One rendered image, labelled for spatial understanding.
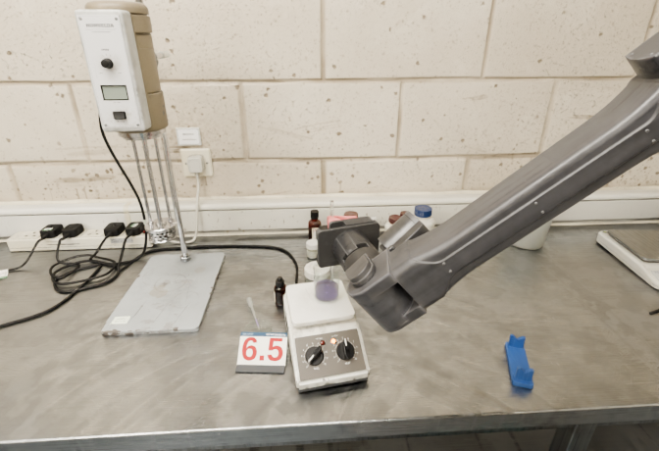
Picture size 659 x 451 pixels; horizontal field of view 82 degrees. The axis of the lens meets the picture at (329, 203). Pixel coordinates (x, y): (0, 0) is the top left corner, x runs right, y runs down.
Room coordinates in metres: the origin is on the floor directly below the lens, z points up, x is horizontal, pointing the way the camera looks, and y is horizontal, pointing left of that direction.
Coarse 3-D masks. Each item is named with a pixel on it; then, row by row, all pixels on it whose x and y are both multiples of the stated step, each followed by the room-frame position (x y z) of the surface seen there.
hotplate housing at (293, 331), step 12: (288, 312) 0.59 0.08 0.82; (288, 324) 0.56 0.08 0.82; (324, 324) 0.55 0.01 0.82; (336, 324) 0.55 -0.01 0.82; (348, 324) 0.56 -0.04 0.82; (288, 336) 0.56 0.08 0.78; (300, 336) 0.53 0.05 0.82; (360, 336) 0.54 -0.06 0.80; (360, 372) 0.48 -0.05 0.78; (300, 384) 0.46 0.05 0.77; (312, 384) 0.46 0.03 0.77; (324, 384) 0.47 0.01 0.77; (336, 384) 0.48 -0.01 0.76
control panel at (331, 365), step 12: (312, 336) 0.53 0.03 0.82; (324, 336) 0.53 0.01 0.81; (336, 336) 0.53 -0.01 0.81; (348, 336) 0.53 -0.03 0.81; (300, 348) 0.51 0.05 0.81; (324, 348) 0.51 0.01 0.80; (360, 348) 0.52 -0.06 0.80; (300, 360) 0.49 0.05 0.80; (324, 360) 0.49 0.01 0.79; (336, 360) 0.50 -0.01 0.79; (348, 360) 0.50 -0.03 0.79; (360, 360) 0.50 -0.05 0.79; (300, 372) 0.47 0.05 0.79; (312, 372) 0.48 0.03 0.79; (324, 372) 0.48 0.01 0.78; (336, 372) 0.48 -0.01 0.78; (348, 372) 0.48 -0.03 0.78
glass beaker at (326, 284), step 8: (320, 272) 0.63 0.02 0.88; (328, 272) 0.64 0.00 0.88; (336, 272) 0.60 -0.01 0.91; (320, 280) 0.59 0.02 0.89; (328, 280) 0.59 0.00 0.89; (336, 280) 0.60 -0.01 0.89; (320, 288) 0.59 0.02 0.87; (328, 288) 0.59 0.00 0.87; (336, 288) 0.60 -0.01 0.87; (320, 296) 0.59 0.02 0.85; (328, 296) 0.59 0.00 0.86; (336, 296) 0.60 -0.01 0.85
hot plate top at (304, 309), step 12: (288, 288) 0.64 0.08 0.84; (300, 288) 0.64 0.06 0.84; (312, 288) 0.64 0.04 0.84; (288, 300) 0.60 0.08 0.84; (300, 300) 0.60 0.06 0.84; (312, 300) 0.60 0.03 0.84; (336, 300) 0.60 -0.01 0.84; (348, 300) 0.60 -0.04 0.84; (300, 312) 0.57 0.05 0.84; (312, 312) 0.57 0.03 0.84; (324, 312) 0.57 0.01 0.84; (336, 312) 0.57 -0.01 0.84; (348, 312) 0.57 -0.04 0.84; (300, 324) 0.54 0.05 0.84; (312, 324) 0.54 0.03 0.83
